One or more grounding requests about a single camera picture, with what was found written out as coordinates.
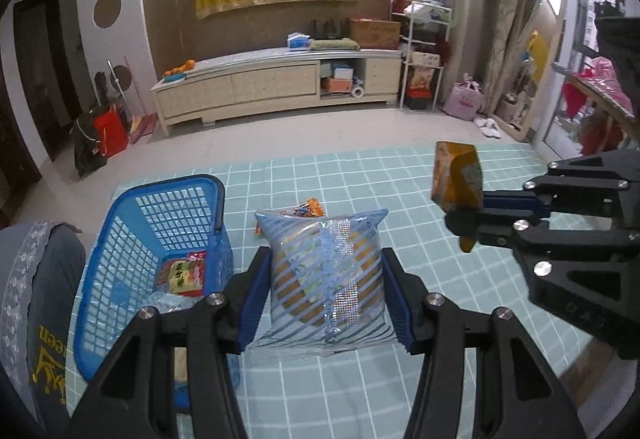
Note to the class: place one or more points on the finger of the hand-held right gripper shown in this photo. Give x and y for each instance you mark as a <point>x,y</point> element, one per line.
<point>505,200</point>
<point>495,226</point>

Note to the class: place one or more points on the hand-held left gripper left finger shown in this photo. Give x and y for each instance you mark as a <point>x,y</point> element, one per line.
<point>252,299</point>

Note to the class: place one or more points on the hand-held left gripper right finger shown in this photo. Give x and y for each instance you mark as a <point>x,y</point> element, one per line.
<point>397,304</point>

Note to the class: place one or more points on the orange and blue snack packet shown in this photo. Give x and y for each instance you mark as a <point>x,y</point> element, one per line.
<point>452,179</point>

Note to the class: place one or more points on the blue striped clear snack bag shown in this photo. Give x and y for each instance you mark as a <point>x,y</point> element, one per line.
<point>320,279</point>

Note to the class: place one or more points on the red yellow snack packet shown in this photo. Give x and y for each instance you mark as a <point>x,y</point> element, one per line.
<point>182,274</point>

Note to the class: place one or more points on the clear sandwich biscuit packet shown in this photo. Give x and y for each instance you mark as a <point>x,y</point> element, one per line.
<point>170,303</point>

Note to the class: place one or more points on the blue plastic basket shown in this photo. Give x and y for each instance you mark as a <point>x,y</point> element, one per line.
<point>125,239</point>

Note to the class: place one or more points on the green checked tablecloth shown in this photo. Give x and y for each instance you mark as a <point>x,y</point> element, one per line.
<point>450,279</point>

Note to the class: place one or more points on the white slipper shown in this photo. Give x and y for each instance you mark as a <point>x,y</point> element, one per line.
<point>494,130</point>
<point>480,123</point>

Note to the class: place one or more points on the pink bag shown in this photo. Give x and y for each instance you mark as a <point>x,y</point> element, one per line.
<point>464,101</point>

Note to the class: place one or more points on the red garments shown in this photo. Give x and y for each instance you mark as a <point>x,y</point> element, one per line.
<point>595,119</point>

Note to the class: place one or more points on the arched standing mirror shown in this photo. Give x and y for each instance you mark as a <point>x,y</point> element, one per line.
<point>532,54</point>

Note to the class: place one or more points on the white rack shelf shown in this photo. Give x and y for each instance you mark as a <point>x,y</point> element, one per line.
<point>422,54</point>

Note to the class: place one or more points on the white paper roll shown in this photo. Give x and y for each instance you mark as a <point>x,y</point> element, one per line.
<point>358,92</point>

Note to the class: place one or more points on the beige patterned curtain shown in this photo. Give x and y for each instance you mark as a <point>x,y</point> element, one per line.
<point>505,9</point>

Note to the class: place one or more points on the pink folded mat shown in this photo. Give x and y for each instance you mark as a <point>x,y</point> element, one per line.
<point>144,126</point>

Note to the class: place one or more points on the orange box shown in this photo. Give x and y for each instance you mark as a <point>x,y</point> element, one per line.
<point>336,85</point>

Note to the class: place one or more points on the light blue box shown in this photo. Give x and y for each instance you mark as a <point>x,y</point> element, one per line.
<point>342,71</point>

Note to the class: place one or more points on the cardboard box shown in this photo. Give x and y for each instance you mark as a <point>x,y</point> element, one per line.
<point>375,34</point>

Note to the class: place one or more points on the cream TV cabinet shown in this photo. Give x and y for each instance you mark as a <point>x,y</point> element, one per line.
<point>270,84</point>

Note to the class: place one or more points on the red bag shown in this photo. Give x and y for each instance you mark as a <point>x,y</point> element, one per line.
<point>112,131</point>

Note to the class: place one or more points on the black bag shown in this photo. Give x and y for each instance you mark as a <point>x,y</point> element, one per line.
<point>87,144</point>

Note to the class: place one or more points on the green folded cloth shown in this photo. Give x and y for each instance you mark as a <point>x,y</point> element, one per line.
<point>334,45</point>

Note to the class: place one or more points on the blue plate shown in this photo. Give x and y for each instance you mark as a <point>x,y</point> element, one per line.
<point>174,79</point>

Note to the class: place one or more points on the heap of oranges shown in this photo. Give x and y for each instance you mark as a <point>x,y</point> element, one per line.
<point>182,68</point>

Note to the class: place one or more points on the white pole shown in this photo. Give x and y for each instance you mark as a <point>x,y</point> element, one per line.
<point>120,89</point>

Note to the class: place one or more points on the blue tissue box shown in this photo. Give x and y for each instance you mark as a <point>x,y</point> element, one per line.
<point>299,40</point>

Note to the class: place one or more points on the dark wooden door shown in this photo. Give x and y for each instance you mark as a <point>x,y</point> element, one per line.
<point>42,79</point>

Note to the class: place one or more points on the brown round wall disc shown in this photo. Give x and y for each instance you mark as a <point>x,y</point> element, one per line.
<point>107,10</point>

